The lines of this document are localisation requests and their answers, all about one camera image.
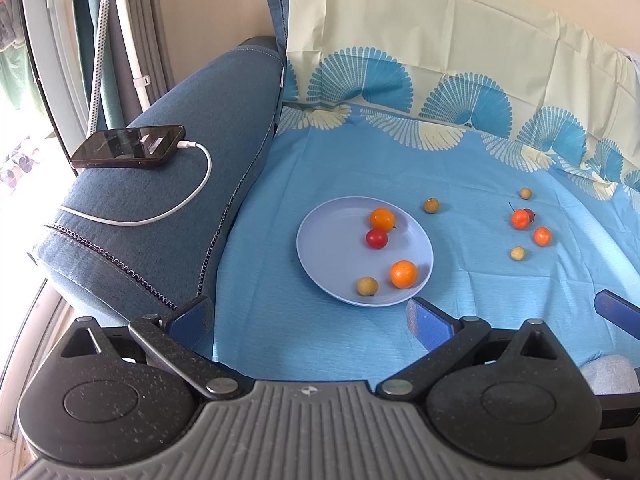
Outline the light purple plate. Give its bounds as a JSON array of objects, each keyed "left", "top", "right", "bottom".
[{"left": 296, "top": 196, "right": 434, "bottom": 307}]

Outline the tan longan on plate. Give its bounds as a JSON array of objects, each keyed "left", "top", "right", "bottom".
[{"left": 356, "top": 276, "right": 378, "bottom": 297}]

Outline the blue patterned bed sheet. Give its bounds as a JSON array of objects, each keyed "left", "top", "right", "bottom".
[{"left": 213, "top": 0, "right": 639, "bottom": 384}]

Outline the red cherry tomato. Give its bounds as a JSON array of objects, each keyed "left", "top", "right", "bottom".
[
  {"left": 366, "top": 228, "right": 388, "bottom": 249},
  {"left": 524, "top": 208, "right": 535, "bottom": 222}
]

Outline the white window frame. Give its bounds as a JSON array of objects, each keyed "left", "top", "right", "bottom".
[{"left": 21, "top": 0, "right": 91, "bottom": 153}]

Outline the small orange tangerine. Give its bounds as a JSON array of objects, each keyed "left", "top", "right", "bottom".
[{"left": 533, "top": 226, "right": 552, "bottom": 247}]

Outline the orange tangerine with stem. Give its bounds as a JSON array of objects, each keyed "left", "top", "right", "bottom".
[{"left": 511, "top": 208, "right": 532, "bottom": 230}]

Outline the black smartphone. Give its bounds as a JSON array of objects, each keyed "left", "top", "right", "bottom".
[{"left": 70, "top": 125, "right": 186, "bottom": 169}]

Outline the white charging cable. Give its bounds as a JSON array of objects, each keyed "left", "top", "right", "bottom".
[{"left": 58, "top": 140, "right": 214, "bottom": 228}]

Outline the orange tangerine lower plate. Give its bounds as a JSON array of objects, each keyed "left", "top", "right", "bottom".
[{"left": 390, "top": 260, "right": 419, "bottom": 289}]

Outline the light blue trouser leg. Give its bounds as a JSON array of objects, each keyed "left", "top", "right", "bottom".
[{"left": 580, "top": 354, "right": 639, "bottom": 396}]

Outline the dotted white pole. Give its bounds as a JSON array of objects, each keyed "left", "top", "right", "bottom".
[{"left": 87, "top": 0, "right": 110, "bottom": 136}]

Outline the blue sofa armrest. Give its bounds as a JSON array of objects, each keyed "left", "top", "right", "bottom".
[{"left": 30, "top": 36, "right": 283, "bottom": 326}]

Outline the red cherry tomato on plate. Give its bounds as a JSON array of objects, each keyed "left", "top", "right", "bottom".
[{"left": 366, "top": 228, "right": 388, "bottom": 249}]

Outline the orange tangerine top of plate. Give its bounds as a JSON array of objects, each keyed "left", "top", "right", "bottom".
[{"left": 369, "top": 207, "right": 396, "bottom": 232}]

